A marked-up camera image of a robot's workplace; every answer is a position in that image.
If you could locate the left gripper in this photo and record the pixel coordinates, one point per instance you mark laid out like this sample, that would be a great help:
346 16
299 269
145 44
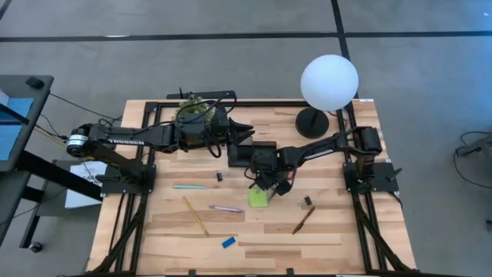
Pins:
200 136

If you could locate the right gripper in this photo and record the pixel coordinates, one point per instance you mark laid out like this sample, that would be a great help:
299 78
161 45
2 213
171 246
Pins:
271 161

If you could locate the green sticky note pad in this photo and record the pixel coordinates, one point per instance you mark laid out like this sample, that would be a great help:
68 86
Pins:
256 200

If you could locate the black mesh desk organizer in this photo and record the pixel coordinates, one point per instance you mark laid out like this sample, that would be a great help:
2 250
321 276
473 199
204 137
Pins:
240 155

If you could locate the black binder clip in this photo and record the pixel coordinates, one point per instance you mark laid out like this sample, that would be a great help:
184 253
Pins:
307 200
219 177

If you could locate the brown pen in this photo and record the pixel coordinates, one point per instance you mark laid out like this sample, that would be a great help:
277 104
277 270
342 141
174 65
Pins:
303 220

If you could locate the purple pen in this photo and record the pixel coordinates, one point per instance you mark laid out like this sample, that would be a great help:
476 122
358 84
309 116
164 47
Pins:
227 209

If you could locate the blue eraser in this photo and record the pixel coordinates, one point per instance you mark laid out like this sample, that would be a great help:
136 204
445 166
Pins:
228 242

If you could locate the teal pen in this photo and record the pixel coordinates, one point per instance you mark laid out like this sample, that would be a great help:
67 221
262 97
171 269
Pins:
190 187

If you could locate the yellow pencil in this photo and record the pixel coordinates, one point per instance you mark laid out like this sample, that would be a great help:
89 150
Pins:
196 216

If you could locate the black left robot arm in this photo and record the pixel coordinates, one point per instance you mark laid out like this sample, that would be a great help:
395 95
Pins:
127 140

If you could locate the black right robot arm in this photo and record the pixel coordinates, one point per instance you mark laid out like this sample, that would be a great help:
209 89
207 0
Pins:
323 150

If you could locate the artificial plant in black pot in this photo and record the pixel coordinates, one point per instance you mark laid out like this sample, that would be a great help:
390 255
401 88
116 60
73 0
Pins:
188 105

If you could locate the white globe table lamp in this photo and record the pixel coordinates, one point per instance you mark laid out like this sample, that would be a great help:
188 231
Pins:
328 82

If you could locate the white paper sheet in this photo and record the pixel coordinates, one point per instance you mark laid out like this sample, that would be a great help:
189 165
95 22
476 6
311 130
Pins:
77 200

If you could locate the grey side desk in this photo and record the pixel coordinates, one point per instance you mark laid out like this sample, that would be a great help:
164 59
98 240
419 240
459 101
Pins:
40 111

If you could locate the black computer mouse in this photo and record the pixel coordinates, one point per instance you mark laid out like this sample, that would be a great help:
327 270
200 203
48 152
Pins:
35 82

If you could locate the blue screen monitor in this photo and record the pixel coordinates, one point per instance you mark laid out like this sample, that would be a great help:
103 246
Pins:
11 134

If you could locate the black caster wheel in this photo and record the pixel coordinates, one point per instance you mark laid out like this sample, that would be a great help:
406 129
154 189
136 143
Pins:
35 247

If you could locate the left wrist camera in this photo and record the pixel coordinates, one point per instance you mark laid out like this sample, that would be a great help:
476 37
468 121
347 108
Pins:
221 121

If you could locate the black aluminium table frame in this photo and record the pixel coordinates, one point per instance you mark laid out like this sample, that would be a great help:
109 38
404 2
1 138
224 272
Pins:
269 104

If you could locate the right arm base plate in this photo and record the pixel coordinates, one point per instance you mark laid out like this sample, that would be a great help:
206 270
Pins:
384 173

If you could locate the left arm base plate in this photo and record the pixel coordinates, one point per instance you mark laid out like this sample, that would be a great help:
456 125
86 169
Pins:
115 186

